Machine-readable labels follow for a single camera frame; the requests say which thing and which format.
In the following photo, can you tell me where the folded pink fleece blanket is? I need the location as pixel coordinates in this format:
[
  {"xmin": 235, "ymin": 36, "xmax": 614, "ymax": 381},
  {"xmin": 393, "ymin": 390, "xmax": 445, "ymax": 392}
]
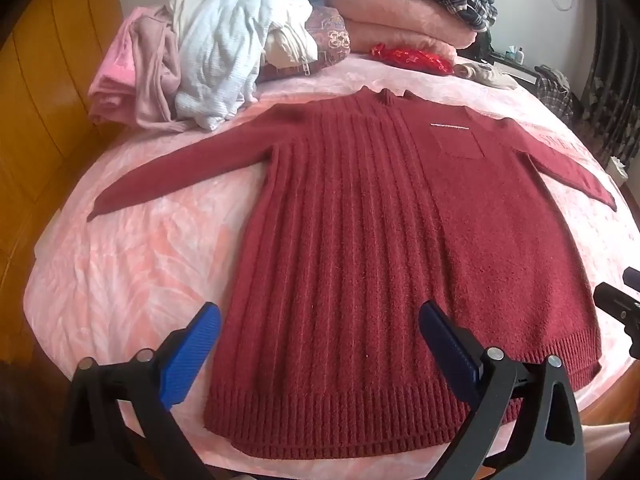
[{"xmin": 325, "ymin": 0, "xmax": 481, "ymax": 63}]

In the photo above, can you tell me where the mauve garment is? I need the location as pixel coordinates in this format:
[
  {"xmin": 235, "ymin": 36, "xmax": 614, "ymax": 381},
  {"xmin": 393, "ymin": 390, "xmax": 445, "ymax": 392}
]
[{"xmin": 131, "ymin": 15, "xmax": 186, "ymax": 133}]

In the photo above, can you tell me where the purple patterned pillow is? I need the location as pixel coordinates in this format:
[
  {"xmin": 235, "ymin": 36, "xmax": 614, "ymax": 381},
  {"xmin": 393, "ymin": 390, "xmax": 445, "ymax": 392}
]
[{"xmin": 257, "ymin": 2, "xmax": 353, "ymax": 81}]

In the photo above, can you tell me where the red embroidered pouch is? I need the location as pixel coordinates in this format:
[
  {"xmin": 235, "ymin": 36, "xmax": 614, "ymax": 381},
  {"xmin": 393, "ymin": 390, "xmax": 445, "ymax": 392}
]
[{"xmin": 370, "ymin": 44, "xmax": 456, "ymax": 76}]

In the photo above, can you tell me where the grey plaid shirt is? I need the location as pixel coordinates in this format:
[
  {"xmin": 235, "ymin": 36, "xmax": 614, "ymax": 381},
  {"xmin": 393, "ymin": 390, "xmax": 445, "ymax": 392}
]
[{"xmin": 535, "ymin": 65, "xmax": 576, "ymax": 126}]

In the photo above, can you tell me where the cream zippered garment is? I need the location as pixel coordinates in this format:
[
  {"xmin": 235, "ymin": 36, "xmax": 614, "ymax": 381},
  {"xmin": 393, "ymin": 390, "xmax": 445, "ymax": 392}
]
[{"xmin": 262, "ymin": 25, "xmax": 321, "ymax": 68}]

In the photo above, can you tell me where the pink garment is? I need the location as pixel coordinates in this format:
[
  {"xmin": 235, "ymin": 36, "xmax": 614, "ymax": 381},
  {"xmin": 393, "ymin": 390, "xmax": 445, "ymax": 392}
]
[{"xmin": 89, "ymin": 7, "xmax": 173, "ymax": 128}]

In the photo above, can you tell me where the pink patterned blanket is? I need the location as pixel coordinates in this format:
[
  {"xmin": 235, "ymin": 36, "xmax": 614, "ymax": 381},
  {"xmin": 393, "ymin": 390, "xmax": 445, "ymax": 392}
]
[{"xmin": 22, "ymin": 52, "xmax": 640, "ymax": 480}]

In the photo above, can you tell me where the dark red knit sweater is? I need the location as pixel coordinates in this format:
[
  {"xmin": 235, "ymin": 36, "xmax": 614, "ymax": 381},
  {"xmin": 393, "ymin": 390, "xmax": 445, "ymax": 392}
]
[{"xmin": 87, "ymin": 86, "xmax": 618, "ymax": 461}]

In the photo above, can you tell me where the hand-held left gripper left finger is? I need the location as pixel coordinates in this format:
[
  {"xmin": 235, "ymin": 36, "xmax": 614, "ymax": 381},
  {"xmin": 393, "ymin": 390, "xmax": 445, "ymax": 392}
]
[{"xmin": 60, "ymin": 302, "xmax": 223, "ymax": 480}]

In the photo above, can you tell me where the dark bedside table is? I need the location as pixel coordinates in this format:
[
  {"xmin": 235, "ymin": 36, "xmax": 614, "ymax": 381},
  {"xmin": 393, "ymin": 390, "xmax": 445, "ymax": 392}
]
[{"xmin": 487, "ymin": 47, "xmax": 541, "ymax": 86}]

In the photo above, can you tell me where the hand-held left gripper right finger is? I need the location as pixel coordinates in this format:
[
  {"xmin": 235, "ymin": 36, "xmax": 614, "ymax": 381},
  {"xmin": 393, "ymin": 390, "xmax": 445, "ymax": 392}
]
[{"xmin": 419, "ymin": 301, "xmax": 586, "ymax": 480}]

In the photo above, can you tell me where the beige garment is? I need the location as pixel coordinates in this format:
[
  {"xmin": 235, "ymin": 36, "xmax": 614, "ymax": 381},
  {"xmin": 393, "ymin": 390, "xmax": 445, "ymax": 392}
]
[{"xmin": 452, "ymin": 60, "xmax": 518, "ymax": 91}]

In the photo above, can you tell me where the dark patterned curtain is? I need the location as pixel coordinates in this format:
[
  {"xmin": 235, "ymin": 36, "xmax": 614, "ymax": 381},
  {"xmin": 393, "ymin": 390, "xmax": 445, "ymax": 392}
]
[{"xmin": 580, "ymin": 0, "xmax": 640, "ymax": 161}]

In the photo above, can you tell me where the white ribbed garment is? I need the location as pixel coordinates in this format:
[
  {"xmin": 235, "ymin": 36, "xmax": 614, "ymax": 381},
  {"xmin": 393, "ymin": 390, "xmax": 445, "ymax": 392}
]
[{"xmin": 170, "ymin": 0, "xmax": 313, "ymax": 131}]

